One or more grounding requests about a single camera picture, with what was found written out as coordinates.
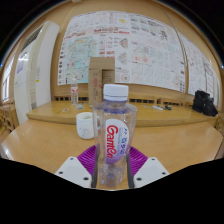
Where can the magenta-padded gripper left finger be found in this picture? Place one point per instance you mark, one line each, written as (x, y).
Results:
(74, 170)

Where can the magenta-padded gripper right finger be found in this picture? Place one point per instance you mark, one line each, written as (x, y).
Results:
(150, 170)

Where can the clear plastic water bottle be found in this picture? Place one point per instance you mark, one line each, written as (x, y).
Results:
(115, 133)

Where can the white ceramic mug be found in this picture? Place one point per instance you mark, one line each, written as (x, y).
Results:
(85, 126)

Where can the small colourful card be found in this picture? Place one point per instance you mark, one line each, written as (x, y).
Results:
(65, 110)

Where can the small white flat object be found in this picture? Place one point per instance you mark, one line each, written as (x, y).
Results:
(156, 108)

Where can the small blue-white card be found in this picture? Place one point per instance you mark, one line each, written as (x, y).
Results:
(80, 106)

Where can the small dark object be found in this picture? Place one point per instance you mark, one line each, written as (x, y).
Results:
(168, 107)

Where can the small red-labelled plastic bottle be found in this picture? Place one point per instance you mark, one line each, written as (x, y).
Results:
(74, 93)

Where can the black bag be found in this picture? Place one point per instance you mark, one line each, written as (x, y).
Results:
(203, 103)

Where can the tall brown cardboard box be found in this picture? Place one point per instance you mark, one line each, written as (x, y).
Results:
(100, 80)

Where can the white standing air conditioner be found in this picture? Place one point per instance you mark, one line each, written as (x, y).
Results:
(36, 73)

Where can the narrow printed wall poster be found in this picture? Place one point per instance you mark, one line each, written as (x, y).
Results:
(200, 73)

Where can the large printed wall poster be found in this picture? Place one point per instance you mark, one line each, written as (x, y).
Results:
(143, 46)

